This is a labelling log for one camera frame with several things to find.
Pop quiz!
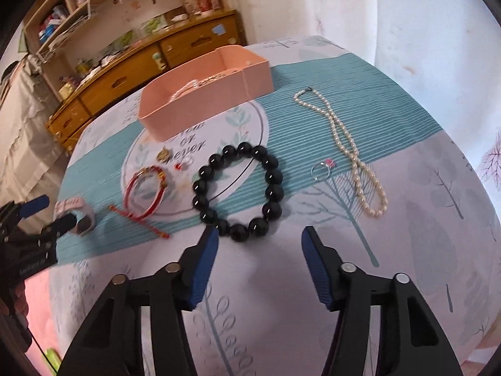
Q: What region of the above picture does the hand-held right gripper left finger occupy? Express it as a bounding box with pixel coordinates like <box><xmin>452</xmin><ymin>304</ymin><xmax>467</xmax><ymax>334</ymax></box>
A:
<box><xmin>57</xmin><ymin>225</ymin><xmax>220</xmax><ymax>376</ymax></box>

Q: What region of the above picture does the black bead bracelet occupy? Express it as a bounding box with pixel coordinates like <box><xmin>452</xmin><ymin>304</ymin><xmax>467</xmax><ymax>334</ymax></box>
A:
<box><xmin>191</xmin><ymin>142</ymin><xmax>283</xmax><ymax>242</ymax></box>

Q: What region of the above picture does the wooden wall shelf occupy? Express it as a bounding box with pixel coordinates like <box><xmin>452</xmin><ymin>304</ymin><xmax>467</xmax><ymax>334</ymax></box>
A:
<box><xmin>23</xmin><ymin>0</ymin><xmax>220</xmax><ymax>75</ymax></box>

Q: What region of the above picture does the pink jewelry box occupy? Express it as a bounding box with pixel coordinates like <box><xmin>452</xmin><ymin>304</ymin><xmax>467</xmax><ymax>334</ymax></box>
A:
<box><xmin>138</xmin><ymin>45</ymin><xmax>274</xmax><ymax>143</ymax></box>

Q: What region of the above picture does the red string bracelet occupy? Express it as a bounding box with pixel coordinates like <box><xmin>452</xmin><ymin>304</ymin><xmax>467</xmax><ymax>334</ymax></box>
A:
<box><xmin>109</xmin><ymin>166</ymin><xmax>171</xmax><ymax>239</ymax></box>

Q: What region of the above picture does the silver ring with pink stone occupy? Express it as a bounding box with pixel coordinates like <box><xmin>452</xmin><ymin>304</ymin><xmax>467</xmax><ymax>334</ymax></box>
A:
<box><xmin>311</xmin><ymin>159</ymin><xmax>337</xmax><ymax>181</ymax></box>

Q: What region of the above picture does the white lace curtain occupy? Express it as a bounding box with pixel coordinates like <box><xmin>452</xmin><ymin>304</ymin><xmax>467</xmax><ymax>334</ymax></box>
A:
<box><xmin>0</xmin><ymin>57</ymin><xmax>71</xmax><ymax>204</ymax></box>

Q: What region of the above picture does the pearl necklace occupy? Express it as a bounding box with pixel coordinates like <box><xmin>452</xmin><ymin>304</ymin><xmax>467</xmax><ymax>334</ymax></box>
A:
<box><xmin>293</xmin><ymin>88</ymin><xmax>388</xmax><ymax>218</ymax></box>

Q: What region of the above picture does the wooden drawer cabinet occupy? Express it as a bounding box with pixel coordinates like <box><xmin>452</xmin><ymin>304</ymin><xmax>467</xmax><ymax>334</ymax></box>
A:
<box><xmin>45</xmin><ymin>10</ymin><xmax>245</xmax><ymax>153</ymax></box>

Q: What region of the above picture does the green object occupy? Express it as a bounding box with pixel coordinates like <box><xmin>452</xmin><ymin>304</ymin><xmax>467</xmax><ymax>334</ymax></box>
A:
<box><xmin>43</xmin><ymin>348</ymin><xmax>63</xmax><ymax>371</ymax></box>

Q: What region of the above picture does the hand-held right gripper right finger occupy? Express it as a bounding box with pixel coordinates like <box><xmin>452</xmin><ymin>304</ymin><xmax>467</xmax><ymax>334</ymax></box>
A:
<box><xmin>301</xmin><ymin>225</ymin><xmax>464</xmax><ymax>376</ymax></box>

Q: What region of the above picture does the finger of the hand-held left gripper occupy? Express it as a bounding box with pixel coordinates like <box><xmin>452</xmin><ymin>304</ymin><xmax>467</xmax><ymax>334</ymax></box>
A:
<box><xmin>0</xmin><ymin>195</ymin><xmax>50</xmax><ymax>226</ymax></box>
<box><xmin>12</xmin><ymin>213</ymin><xmax>78</xmax><ymax>245</ymax></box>

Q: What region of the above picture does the pearl bracelet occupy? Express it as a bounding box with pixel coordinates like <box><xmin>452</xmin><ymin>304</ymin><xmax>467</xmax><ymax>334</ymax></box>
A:
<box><xmin>170</xmin><ymin>71</ymin><xmax>225</xmax><ymax>100</ymax></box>

